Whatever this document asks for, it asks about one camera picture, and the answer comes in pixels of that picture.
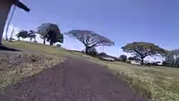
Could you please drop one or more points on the bare flat-crowned tree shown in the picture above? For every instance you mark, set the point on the bare flat-crowned tree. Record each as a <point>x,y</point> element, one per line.
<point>89,38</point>

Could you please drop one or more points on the white vehicle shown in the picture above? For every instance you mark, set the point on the white vehicle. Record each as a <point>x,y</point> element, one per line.
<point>108,59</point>
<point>135,63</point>

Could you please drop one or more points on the dark round tree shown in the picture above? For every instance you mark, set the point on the dark round tree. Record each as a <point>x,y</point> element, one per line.
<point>52,34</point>

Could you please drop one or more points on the dark grey asphalt path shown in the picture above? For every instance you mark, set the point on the dark grey asphalt path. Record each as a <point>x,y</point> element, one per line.
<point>81,92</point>

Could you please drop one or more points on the dry grass verge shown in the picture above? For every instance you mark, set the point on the dry grass verge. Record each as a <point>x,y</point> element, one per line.
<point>44,49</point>

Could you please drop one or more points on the green flat-crowned tree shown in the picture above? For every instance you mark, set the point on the green flat-crowned tree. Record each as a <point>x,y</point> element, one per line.
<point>143,48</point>

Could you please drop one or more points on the small dark trees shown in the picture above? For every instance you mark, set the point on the small dark trees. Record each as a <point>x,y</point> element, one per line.
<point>23,34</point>

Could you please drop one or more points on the green grass lawn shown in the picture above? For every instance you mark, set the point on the green grass lawn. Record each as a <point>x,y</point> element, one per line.
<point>159,86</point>

